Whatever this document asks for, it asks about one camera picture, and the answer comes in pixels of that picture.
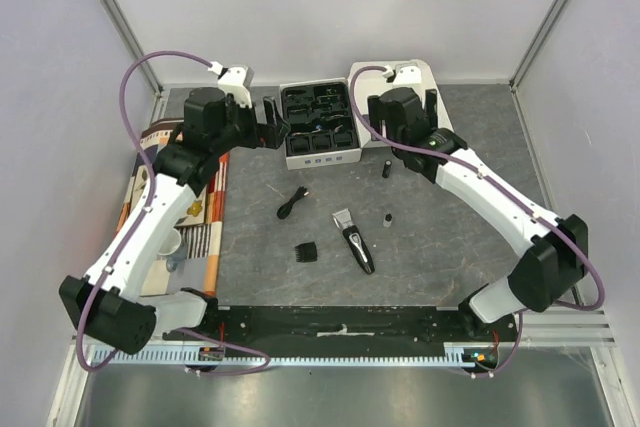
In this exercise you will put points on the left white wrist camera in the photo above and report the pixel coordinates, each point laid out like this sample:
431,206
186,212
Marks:
234,81

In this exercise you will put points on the comb guard in box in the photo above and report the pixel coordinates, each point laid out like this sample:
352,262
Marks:
343,141
321,142
300,145

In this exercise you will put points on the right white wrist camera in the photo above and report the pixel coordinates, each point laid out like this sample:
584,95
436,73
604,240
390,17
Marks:
406,75

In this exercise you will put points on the colourful patchwork cloth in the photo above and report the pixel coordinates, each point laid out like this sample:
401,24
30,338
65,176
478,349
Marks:
201,226

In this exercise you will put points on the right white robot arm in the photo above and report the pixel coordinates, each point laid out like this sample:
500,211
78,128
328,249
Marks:
545,243

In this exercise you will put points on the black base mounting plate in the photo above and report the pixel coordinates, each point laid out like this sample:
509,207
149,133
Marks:
344,330

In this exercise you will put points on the black silver hair clipper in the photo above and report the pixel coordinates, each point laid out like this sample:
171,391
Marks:
344,222

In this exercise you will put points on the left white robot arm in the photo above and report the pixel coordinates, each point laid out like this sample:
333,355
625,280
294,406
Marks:
106,303

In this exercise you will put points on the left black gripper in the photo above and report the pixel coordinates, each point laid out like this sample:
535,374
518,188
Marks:
270,135

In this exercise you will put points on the white cup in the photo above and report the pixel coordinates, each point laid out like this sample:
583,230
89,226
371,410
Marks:
173,246

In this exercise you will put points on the small clear oil bottle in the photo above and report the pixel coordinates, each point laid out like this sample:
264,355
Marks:
387,219

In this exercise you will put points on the black cylindrical battery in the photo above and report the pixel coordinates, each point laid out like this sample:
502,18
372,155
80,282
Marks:
386,169

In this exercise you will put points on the grey slotted cable duct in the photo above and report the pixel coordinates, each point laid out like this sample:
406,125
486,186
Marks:
198,355

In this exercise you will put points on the black comb guard attachment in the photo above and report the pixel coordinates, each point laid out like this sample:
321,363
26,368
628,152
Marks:
306,252

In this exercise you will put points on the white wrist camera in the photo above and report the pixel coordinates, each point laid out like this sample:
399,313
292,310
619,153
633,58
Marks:
406,75
234,81

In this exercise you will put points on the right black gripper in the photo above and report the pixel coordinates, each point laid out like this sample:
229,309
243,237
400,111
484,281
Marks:
430,114

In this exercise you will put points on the white clipper kit box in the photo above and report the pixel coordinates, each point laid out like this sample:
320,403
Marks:
324,107

